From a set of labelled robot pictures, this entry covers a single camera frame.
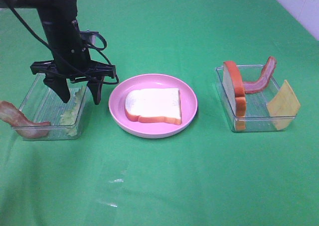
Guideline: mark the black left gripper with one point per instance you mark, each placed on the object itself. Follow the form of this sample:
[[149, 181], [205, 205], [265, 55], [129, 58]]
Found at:
[[71, 56]]

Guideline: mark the toy lettuce leaf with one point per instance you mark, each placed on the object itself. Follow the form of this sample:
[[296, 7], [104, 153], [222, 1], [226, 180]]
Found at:
[[69, 116]]

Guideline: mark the toy bacon strip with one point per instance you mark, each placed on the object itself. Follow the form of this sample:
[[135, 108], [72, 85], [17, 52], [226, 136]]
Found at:
[[13, 116], [259, 85]]

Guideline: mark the toy bread slice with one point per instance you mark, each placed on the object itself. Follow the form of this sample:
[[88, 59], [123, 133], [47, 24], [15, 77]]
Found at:
[[234, 88], [154, 105]]

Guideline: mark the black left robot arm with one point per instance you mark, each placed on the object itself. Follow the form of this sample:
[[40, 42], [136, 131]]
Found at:
[[59, 4]]

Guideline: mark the clear left plastic container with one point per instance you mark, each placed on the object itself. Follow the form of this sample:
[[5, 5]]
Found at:
[[42, 104]]

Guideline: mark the clear plastic container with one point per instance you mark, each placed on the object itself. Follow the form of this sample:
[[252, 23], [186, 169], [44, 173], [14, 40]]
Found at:
[[42, 104], [257, 118]]

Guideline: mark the pink plate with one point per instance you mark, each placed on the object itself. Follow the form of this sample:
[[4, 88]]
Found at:
[[188, 103]]

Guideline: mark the green tablecloth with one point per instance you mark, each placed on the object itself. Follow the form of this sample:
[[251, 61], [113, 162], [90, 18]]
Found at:
[[206, 175]]

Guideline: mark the clear right plastic container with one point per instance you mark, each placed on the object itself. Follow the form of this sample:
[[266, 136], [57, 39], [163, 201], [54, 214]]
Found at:
[[257, 118]]

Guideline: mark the yellow toy cheese slice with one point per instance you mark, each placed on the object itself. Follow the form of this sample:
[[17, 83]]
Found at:
[[283, 107]]

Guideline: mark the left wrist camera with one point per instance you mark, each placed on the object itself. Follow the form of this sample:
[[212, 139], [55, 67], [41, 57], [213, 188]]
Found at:
[[89, 36]]

